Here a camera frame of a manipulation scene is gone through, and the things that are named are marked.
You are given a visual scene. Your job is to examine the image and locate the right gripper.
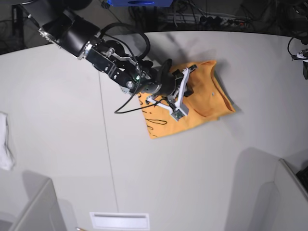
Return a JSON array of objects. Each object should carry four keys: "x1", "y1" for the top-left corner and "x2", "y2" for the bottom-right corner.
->
[{"x1": 143, "y1": 59, "x2": 197, "y2": 101}]

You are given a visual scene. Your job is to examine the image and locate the yellow T-shirt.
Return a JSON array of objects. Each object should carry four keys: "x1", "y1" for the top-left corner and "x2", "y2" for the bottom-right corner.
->
[{"x1": 142, "y1": 60, "x2": 235, "y2": 139}]

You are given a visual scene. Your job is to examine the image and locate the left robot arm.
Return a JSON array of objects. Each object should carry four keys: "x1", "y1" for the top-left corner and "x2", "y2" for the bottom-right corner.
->
[{"x1": 287, "y1": 0, "x2": 308, "y2": 80}]

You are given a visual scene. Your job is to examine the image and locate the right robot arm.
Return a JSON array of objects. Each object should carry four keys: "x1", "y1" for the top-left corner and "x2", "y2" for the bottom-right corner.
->
[{"x1": 20, "y1": 0, "x2": 196, "y2": 119}]

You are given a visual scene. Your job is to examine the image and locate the blue grey device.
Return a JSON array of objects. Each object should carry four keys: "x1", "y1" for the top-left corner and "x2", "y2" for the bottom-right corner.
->
[{"x1": 106, "y1": 0, "x2": 173, "y2": 7}]

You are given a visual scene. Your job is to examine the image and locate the white cloth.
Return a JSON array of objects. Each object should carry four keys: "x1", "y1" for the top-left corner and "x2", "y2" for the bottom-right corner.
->
[{"x1": 0, "y1": 112, "x2": 15, "y2": 171}]

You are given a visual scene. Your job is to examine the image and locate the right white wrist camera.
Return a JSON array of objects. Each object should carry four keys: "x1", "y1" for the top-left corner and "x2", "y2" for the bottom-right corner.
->
[{"x1": 145, "y1": 95, "x2": 189, "y2": 122}]

